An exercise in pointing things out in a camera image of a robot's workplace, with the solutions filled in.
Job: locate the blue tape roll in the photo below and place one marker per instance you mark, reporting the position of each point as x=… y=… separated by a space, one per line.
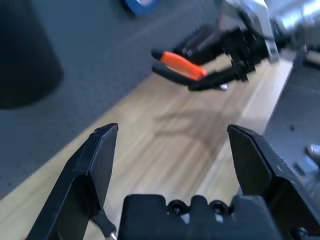
x=140 y=6

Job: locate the orange black pliers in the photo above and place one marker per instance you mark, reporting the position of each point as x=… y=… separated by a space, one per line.
x=180 y=62

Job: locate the grey metal pegboard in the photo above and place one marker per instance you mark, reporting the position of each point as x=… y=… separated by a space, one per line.
x=100 y=50

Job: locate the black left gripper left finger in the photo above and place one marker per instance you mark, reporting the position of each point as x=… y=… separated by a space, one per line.
x=82 y=180

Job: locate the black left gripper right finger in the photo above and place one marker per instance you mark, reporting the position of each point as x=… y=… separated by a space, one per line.
x=270 y=180

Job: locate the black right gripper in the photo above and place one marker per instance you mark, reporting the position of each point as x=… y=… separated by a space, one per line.
x=242 y=50

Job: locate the black plastic cup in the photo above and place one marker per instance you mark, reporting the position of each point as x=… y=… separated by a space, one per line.
x=22 y=62

